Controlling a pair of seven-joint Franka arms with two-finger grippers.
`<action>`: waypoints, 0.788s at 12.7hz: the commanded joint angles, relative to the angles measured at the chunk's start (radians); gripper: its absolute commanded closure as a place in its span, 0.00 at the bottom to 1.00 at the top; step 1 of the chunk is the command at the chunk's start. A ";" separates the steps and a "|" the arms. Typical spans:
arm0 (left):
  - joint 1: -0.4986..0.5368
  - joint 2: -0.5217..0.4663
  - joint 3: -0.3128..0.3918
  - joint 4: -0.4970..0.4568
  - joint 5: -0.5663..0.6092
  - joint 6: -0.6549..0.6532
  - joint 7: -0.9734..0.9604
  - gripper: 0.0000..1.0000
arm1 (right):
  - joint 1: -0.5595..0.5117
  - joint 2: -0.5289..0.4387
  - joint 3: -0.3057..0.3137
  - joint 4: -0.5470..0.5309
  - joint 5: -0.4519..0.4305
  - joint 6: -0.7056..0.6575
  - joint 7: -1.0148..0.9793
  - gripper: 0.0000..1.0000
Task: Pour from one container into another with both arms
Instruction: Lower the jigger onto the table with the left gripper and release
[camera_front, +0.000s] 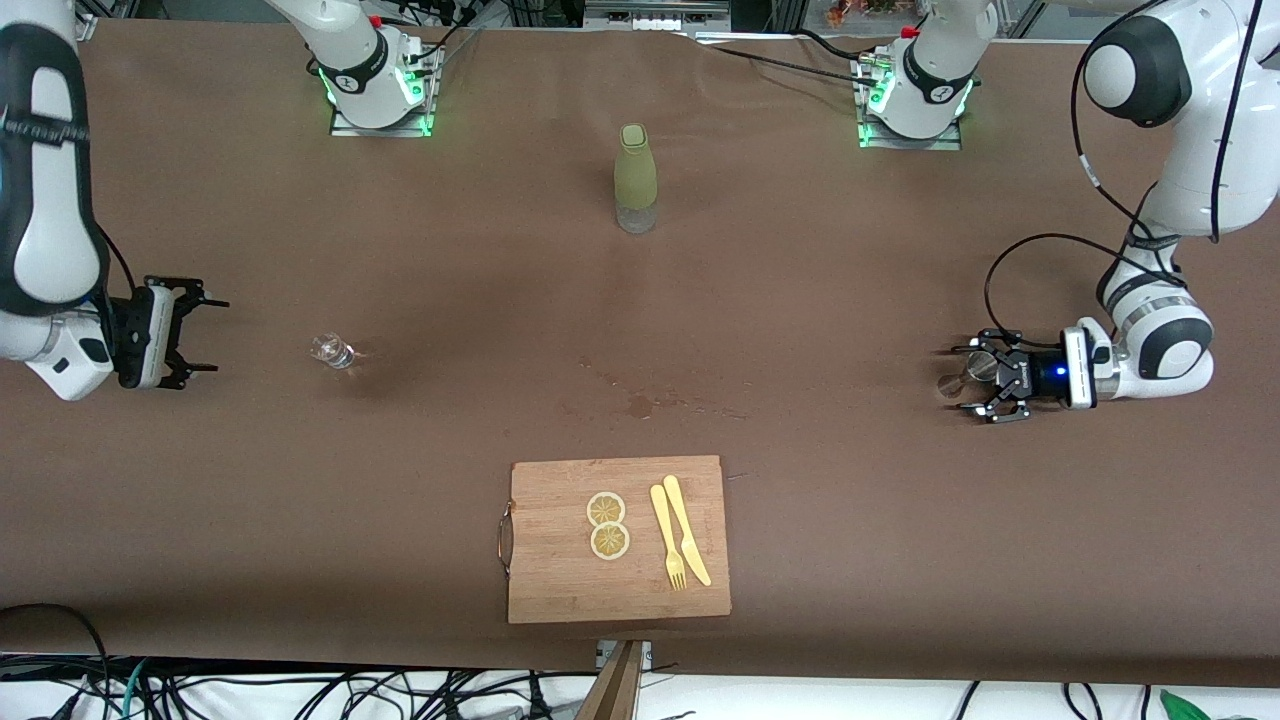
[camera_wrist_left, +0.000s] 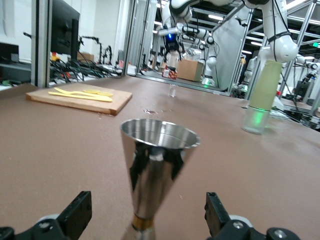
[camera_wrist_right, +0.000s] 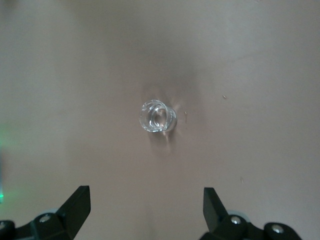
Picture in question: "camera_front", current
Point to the small metal bracket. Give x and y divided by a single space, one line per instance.
646 652

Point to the wooden cutting board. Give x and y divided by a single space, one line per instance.
560 580

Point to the yellow plastic fork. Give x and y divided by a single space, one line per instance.
660 515

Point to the aluminium frame profile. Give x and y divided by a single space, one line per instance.
88 25

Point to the grey equipment box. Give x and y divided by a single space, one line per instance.
655 15

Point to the yellow plastic knife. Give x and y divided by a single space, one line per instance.
685 530

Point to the steel double jigger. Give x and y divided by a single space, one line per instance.
978 366

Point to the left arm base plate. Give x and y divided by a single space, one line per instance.
950 142

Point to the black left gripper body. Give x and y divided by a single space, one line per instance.
1022 377

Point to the wooden stand post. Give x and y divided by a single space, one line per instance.
615 690

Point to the lemon slice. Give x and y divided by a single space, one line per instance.
610 541
605 508

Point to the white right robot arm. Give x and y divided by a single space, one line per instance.
50 200

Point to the green plastic object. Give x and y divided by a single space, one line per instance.
1185 708

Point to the green sleeved glass bottle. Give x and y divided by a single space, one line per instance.
635 170

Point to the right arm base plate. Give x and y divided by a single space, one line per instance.
345 127

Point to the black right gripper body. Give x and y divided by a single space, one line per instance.
178 335

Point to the clear glass beaker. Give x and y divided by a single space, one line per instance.
335 352

